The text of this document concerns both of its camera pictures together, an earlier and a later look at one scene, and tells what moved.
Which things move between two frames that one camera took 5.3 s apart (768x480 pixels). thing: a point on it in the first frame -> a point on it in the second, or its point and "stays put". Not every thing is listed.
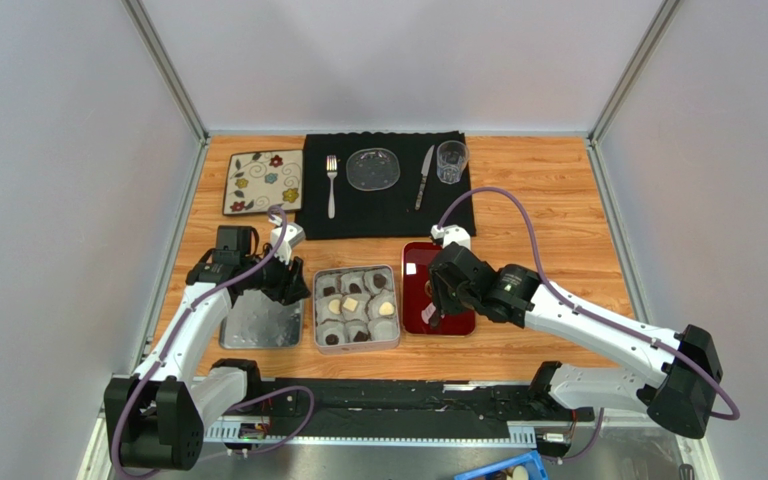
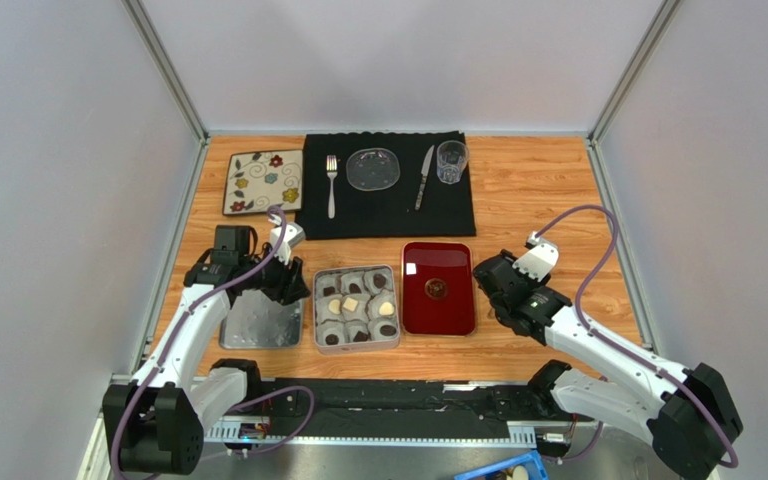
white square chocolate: [350, 303] stays put
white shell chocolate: [386, 308] stays put
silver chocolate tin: [355, 308] stays put
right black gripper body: [443, 292] -> [497, 285]
